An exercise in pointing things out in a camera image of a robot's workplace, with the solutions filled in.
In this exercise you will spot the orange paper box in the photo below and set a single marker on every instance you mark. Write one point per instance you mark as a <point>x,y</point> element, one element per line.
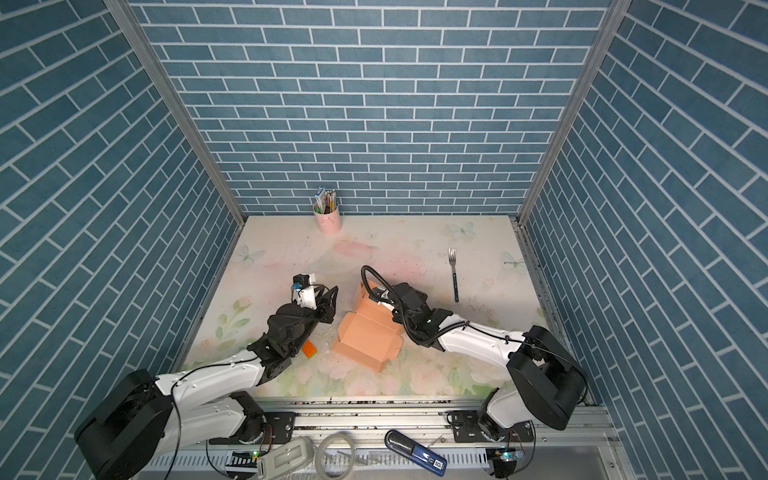
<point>368,334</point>

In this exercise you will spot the fork with teal handle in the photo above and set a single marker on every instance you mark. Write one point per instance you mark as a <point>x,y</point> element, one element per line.
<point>452,259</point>

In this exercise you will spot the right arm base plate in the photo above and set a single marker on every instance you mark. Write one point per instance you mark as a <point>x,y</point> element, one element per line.
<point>466,427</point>

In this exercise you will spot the grey handheld device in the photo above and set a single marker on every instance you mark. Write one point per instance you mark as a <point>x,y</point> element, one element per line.
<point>286,459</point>

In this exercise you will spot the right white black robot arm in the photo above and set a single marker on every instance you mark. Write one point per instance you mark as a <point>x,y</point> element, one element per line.
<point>548,382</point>

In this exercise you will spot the orange toy brick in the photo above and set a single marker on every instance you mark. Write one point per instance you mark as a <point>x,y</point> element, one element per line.
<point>308,349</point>

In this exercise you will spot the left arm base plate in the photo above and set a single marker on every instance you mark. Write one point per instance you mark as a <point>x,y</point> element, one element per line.
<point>279,427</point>

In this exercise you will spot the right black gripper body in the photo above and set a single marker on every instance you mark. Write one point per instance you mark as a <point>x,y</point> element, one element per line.
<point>411,329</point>

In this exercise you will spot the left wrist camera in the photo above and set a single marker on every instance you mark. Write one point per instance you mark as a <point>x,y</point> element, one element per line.
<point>303,291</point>

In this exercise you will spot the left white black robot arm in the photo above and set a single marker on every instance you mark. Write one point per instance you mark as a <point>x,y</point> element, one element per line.
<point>146,416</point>

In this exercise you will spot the aluminium frame rail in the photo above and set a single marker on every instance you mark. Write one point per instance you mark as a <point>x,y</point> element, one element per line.
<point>366,420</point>

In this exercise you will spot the blue handheld device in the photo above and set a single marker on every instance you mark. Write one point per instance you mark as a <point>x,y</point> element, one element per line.
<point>416,453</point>

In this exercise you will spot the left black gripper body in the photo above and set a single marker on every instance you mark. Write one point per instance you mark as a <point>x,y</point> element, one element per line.
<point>309,321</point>

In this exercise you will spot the pink metal pen cup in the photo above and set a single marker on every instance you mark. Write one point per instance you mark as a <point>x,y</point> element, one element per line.
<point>328,221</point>

